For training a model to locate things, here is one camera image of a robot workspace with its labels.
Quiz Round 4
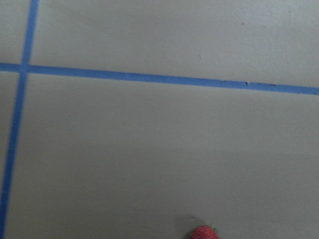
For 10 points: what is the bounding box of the red strawberry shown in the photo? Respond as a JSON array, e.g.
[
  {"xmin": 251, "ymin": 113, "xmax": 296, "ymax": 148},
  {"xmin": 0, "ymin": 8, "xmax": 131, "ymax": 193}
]
[{"xmin": 190, "ymin": 225, "xmax": 219, "ymax": 239}]

